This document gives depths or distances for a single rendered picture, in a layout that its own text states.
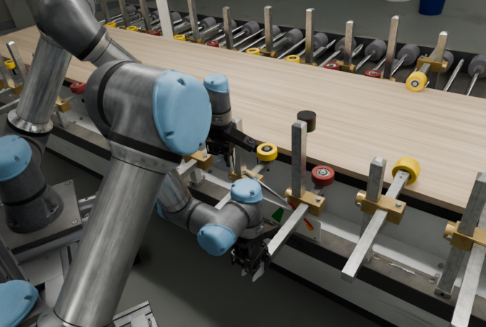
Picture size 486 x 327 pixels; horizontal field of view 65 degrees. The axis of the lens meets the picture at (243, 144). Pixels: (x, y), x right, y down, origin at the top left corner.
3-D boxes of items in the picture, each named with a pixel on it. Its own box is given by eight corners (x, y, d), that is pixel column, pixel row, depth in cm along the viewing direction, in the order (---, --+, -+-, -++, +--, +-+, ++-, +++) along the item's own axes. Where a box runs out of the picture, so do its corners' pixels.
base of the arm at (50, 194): (6, 241, 102) (-10, 215, 96) (8, 207, 113) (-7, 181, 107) (66, 220, 107) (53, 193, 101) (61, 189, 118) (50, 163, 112)
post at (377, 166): (364, 274, 132) (382, 164, 104) (354, 270, 134) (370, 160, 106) (368, 267, 134) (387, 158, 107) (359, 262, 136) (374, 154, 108)
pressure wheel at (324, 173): (327, 205, 137) (328, 181, 131) (307, 197, 141) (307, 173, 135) (336, 192, 142) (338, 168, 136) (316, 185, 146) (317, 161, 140)
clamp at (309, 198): (318, 217, 130) (319, 206, 127) (283, 203, 136) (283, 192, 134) (325, 207, 133) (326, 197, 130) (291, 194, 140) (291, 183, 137)
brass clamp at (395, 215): (398, 226, 111) (401, 214, 108) (353, 210, 118) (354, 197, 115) (404, 213, 115) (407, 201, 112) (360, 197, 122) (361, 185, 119)
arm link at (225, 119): (233, 104, 123) (226, 117, 117) (235, 116, 126) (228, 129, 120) (212, 103, 125) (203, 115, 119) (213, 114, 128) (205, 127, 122)
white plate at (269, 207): (319, 242, 136) (320, 223, 130) (258, 215, 149) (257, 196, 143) (320, 241, 136) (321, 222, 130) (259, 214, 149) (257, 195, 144)
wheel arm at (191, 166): (152, 207, 140) (150, 198, 137) (146, 204, 142) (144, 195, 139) (225, 147, 168) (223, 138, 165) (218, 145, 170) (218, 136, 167)
